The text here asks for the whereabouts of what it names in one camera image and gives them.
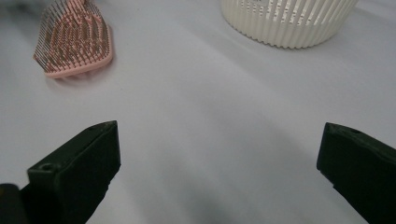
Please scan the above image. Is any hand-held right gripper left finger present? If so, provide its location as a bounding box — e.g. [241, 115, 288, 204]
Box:
[27, 120, 121, 224]

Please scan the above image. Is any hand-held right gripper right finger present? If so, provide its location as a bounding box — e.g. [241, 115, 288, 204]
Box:
[316, 121, 396, 224]

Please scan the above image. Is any pink hairbrush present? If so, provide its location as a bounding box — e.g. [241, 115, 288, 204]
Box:
[32, 0, 115, 79]

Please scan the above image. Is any white slatted plastic basket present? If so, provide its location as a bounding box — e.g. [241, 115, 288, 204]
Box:
[219, 0, 361, 49]

